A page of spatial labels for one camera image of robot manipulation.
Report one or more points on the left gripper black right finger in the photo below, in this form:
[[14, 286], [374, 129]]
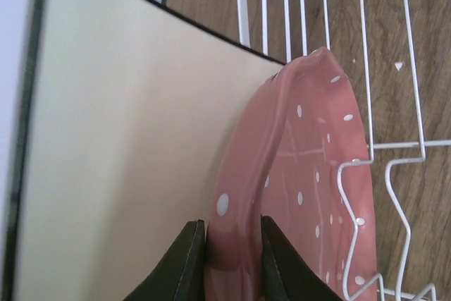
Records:
[[286, 276]]

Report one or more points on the white wire dish rack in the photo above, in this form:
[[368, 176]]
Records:
[[397, 55]]

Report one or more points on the pink polka dot plate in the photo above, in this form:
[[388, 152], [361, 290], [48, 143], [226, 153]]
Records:
[[297, 154]]

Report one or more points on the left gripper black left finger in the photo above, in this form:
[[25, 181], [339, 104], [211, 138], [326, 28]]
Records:
[[179, 275]]

